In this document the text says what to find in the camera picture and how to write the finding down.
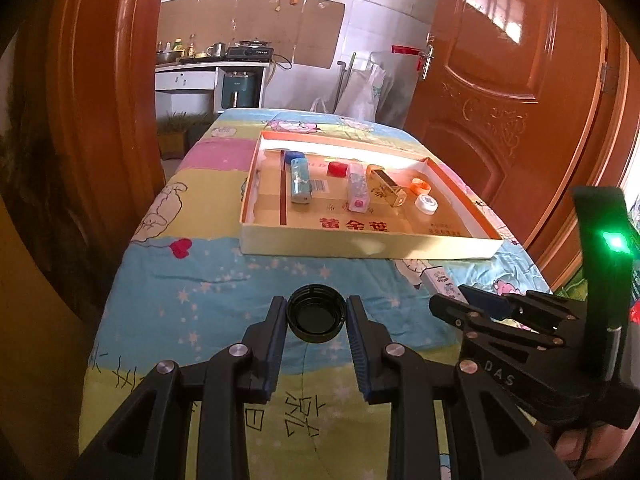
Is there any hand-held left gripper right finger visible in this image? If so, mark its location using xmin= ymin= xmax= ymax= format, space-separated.
xmin=345 ymin=295 xmax=576 ymax=480

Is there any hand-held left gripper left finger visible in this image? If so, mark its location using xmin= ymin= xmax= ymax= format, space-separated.
xmin=67 ymin=296 xmax=290 ymax=480

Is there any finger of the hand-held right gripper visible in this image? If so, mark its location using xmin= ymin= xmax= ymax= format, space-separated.
xmin=459 ymin=285 xmax=587 ymax=334
xmin=429 ymin=293 xmax=567 ymax=352

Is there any small white printed box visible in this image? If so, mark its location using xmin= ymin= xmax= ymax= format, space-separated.
xmin=422 ymin=265 xmax=471 ymax=303

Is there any black bottle cap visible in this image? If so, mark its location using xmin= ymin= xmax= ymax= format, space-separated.
xmin=286 ymin=285 xmax=347 ymax=344

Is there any shallow cardboard box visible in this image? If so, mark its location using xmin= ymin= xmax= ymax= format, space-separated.
xmin=239 ymin=130 xmax=505 ymax=261

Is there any person's right forearm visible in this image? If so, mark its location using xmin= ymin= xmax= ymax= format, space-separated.
xmin=550 ymin=422 xmax=626 ymax=480

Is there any green carton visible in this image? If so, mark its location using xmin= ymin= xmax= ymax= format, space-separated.
xmin=552 ymin=260 xmax=592 ymax=302

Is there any cartoon printed blanket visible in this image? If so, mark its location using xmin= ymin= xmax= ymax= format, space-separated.
xmin=80 ymin=107 xmax=553 ymax=480

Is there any gold rectangular box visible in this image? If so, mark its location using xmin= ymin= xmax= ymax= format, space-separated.
xmin=367 ymin=163 xmax=407 ymax=209

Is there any clear bottle with pink cap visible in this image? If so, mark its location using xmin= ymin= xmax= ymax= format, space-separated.
xmin=346 ymin=162 xmax=371 ymax=212

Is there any teal bottle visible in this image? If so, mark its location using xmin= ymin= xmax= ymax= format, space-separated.
xmin=290 ymin=157 xmax=313 ymax=204

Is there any dark plant crate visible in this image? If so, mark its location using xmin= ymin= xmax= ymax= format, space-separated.
xmin=187 ymin=112 xmax=218 ymax=143

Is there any white woven sack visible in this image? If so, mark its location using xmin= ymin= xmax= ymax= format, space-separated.
xmin=336 ymin=62 xmax=387 ymax=121

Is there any crate of green plants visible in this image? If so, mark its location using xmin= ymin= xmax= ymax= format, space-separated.
xmin=156 ymin=112 xmax=191 ymax=161

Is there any teal air fryer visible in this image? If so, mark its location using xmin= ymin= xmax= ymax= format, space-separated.
xmin=221 ymin=71 xmax=258 ymax=108

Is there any plain orange wooden door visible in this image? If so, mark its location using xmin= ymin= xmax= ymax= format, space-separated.
xmin=45 ymin=0 xmax=168 ymax=321

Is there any white kitchen counter cabinet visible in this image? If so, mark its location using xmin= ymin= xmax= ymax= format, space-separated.
xmin=154 ymin=57 xmax=268 ymax=113

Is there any black gas stove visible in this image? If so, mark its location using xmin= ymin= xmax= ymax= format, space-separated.
xmin=225 ymin=42 xmax=276 ymax=61

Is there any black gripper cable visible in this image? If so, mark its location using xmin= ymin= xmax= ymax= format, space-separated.
xmin=572 ymin=424 xmax=603 ymax=480

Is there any orange wooden door with handle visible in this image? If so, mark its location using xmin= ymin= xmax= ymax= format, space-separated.
xmin=402 ymin=0 xmax=611 ymax=271

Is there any metal door handle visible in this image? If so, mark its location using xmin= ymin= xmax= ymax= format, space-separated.
xmin=417 ymin=45 xmax=435 ymax=81

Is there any cardboard wall sheet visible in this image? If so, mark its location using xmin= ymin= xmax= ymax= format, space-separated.
xmin=160 ymin=0 xmax=346 ymax=70

